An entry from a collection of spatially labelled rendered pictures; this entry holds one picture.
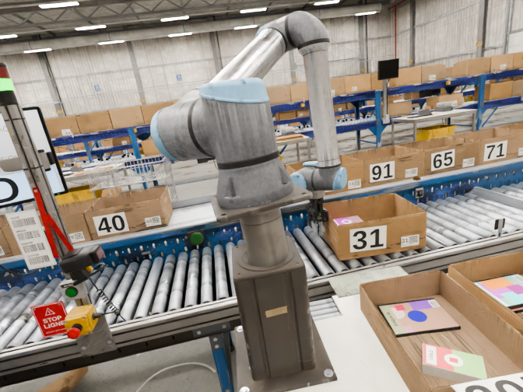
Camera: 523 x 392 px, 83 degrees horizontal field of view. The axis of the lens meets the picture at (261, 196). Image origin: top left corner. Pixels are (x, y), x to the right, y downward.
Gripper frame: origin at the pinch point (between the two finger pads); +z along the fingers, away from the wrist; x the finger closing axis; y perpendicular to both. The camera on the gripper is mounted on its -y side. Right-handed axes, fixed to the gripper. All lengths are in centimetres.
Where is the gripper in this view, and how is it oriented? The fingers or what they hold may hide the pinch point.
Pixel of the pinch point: (317, 232)
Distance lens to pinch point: 150.8
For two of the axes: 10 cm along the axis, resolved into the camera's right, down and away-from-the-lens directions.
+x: 9.7, -1.9, 1.3
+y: 1.8, 2.7, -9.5
